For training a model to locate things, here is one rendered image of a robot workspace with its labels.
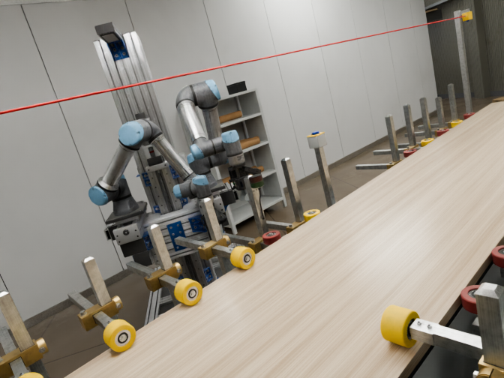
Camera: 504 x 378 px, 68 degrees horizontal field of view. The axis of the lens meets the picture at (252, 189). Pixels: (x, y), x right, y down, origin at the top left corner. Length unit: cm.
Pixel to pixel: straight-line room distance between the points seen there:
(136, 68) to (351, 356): 200
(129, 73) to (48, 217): 205
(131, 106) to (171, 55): 232
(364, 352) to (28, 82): 374
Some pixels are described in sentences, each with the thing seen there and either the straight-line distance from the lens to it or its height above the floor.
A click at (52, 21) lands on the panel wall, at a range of 434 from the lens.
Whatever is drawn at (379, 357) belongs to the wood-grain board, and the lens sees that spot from 94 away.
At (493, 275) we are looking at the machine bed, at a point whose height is 76.
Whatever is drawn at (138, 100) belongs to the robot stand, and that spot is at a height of 165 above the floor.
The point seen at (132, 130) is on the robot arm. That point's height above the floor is 149.
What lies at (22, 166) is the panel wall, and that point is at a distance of 404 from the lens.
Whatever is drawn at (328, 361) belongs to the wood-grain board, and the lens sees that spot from 95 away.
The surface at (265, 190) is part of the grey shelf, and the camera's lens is 517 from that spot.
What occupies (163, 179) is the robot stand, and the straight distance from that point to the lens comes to 242.
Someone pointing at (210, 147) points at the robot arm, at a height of 132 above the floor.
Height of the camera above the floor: 151
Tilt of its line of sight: 14 degrees down
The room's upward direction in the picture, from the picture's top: 16 degrees counter-clockwise
